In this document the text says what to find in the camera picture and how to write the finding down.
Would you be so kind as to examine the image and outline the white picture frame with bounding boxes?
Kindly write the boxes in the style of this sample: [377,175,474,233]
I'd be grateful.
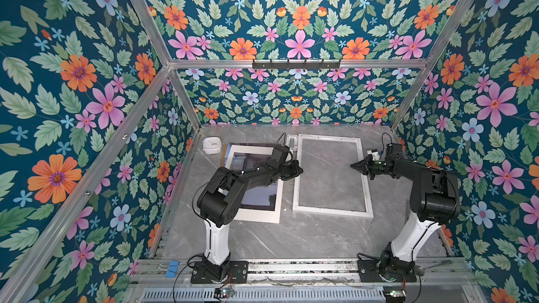
[293,134,374,220]

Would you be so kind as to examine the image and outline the white photo mat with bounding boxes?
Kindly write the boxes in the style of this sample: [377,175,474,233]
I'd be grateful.
[220,144,287,224]

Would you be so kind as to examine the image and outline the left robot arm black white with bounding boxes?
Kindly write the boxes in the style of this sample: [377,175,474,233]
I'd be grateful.
[197,159,303,276]

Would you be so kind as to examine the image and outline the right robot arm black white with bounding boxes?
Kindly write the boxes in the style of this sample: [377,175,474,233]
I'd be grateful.
[350,155,460,282]

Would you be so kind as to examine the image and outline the white round device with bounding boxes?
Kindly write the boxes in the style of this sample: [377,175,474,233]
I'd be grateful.
[202,136,223,155]

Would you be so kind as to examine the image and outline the blue binder clip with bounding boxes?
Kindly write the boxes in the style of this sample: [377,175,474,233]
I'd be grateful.
[165,261,180,279]

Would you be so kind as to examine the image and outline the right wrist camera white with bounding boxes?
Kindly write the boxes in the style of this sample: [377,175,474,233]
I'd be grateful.
[366,150,380,161]

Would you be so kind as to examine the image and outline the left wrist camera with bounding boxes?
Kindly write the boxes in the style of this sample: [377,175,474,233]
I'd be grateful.
[269,144,291,165]

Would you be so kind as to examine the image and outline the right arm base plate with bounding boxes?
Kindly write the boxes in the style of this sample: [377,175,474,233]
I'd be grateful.
[357,260,418,283]

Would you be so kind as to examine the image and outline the black hook rail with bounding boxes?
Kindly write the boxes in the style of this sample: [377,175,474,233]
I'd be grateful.
[251,59,341,71]

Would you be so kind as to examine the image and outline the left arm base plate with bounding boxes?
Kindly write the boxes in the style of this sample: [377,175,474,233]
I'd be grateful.
[190,261,249,284]

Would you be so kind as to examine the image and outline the white cable duct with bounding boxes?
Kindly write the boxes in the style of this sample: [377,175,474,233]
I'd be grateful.
[140,287,385,302]

